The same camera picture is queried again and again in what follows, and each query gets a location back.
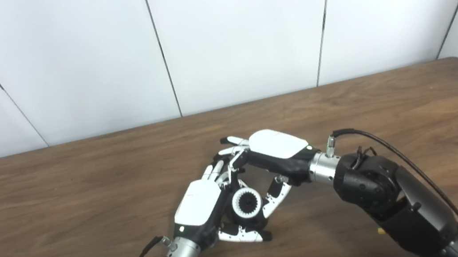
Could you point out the white and black right hand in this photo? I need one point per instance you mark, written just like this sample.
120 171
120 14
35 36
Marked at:
280 143

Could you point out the white and black left hand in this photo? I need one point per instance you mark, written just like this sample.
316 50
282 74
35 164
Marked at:
197 202

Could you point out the round black part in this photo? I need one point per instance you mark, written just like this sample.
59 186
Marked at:
256 224

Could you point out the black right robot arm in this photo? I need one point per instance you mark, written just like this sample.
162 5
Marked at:
401 203

